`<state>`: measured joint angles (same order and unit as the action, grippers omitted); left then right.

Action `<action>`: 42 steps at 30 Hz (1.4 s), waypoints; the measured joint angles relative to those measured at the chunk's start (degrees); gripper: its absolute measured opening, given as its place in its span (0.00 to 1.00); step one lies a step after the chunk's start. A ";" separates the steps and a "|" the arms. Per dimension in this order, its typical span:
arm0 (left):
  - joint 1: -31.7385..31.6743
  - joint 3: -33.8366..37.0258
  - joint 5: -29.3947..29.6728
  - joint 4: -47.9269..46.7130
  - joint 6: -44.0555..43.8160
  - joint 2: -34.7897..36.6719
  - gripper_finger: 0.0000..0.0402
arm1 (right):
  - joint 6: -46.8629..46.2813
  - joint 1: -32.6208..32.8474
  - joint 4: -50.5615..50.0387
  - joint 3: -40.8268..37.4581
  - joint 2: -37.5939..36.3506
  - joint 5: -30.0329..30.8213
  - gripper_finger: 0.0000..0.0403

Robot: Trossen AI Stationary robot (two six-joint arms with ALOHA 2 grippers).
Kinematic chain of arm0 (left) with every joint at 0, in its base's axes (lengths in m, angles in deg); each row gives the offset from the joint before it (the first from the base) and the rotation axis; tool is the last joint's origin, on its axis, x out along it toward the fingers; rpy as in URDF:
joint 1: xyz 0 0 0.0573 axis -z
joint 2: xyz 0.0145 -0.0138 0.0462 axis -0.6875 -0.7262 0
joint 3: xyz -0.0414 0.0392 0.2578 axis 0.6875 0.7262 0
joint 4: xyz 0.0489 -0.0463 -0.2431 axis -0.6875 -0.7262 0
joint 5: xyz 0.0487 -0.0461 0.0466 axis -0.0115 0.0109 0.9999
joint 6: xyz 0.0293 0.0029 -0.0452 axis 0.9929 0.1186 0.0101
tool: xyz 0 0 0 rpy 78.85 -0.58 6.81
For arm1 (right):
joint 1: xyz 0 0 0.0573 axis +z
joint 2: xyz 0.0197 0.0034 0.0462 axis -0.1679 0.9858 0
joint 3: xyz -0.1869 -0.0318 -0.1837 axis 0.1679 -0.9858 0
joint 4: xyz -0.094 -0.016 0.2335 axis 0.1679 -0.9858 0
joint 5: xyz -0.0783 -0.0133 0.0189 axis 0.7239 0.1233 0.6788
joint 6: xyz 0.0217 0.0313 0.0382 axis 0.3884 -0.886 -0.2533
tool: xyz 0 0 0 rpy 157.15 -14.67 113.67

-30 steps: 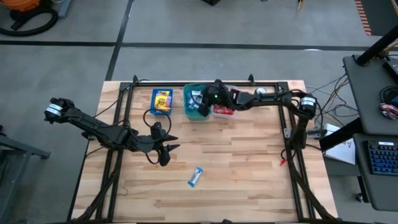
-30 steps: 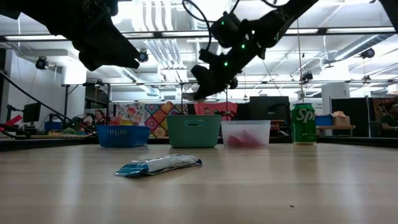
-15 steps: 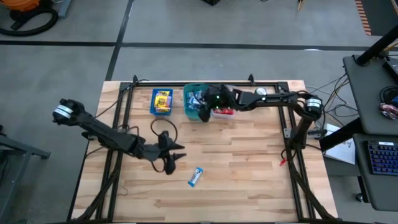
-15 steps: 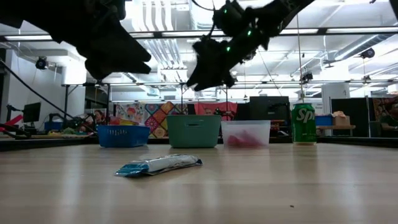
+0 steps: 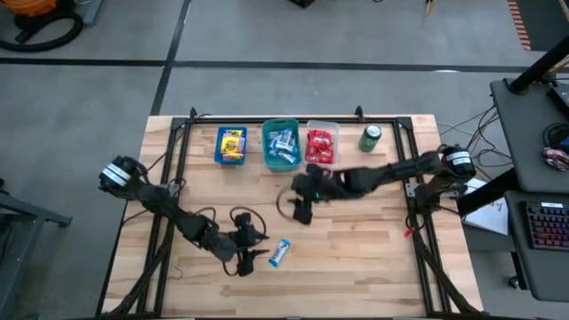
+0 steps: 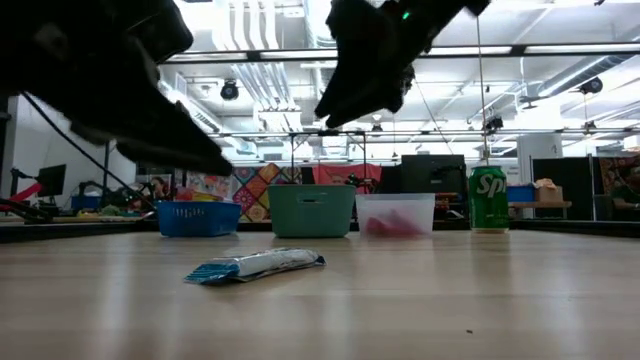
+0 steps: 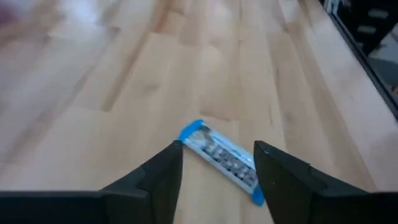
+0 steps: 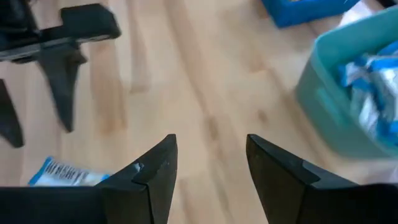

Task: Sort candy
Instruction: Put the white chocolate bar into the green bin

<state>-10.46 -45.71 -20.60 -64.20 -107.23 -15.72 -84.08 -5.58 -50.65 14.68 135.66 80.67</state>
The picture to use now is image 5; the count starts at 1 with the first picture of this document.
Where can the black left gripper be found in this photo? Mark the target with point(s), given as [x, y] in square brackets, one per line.
[243, 246]

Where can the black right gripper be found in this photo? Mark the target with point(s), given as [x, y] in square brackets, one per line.
[320, 186]

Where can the red Skittles packet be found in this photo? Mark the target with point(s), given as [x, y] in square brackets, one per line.
[327, 147]
[326, 157]
[322, 135]
[314, 151]

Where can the blue white Hershey's bar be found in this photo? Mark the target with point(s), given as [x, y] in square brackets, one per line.
[279, 252]
[273, 136]
[287, 157]
[282, 147]
[286, 136]

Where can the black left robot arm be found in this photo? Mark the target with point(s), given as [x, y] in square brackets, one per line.
[178, 218]

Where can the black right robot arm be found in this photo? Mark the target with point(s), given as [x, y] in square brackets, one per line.
[391, 171]

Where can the teal plastic basket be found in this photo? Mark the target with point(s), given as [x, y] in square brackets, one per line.
[280, 167]

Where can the clear plastic container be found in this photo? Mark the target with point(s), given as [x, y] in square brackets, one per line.
[336, 126]

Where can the green Sprite can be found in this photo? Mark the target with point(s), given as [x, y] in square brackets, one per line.
[370, 138]

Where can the blue plastic basket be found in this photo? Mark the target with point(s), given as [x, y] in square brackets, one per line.
[217, 146]

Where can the black desk leg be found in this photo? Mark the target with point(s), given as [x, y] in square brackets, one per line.
[489, 193]

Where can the white paper sheet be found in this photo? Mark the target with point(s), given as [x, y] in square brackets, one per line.
[489, 218]

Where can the grey desk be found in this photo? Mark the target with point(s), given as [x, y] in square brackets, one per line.
[524, 133]
[542, 275]

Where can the grey metal stand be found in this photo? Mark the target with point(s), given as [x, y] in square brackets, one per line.
[18, 266]

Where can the backlit keyboard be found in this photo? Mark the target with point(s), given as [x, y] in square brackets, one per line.
[549, 226]

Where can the pink patterned pouch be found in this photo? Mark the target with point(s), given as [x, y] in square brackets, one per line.
[555, 159]

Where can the black pole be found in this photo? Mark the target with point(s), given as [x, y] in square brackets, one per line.
[538, 66]

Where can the black floor mat orange edge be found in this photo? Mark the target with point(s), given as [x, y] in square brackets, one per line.
[547, 22]

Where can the orange shop vacuum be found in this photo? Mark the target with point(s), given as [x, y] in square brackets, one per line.
[31, 5]

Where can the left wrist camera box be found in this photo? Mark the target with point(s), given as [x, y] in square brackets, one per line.
[243, 222]

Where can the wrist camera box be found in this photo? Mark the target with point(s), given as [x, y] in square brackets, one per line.
[303, 212]
[243, 222]

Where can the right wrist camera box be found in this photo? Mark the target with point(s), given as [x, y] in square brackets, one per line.
[303, 212]

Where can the black frame bracket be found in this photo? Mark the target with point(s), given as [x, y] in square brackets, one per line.
[359, 113]
[193, 114]

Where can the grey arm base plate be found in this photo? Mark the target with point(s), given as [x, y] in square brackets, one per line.
[172, 191]
[411, 190]

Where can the black table frame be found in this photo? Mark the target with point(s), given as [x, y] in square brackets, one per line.
[209, 120]

